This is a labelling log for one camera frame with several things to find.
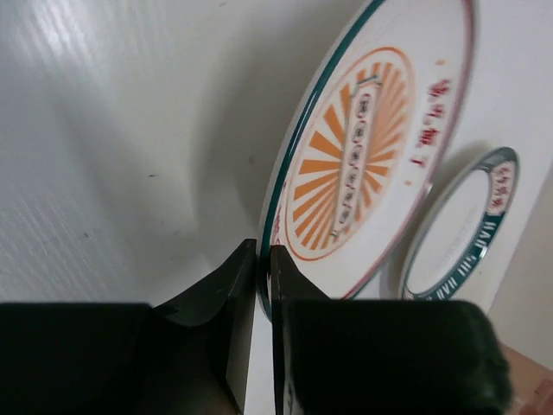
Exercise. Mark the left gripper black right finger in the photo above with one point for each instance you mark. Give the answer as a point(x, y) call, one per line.
point(380, 356)

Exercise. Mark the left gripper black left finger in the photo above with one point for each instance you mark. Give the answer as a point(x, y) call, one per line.
point(189, 355)

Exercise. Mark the white plate orange sunburst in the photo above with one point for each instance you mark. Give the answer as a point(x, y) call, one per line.
point(361, 152)

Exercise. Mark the white orange plastic dish rack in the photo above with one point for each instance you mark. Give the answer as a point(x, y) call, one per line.
point(530, 375)

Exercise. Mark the white plate dark teal rim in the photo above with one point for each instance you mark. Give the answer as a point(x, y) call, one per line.
point(444, 258)

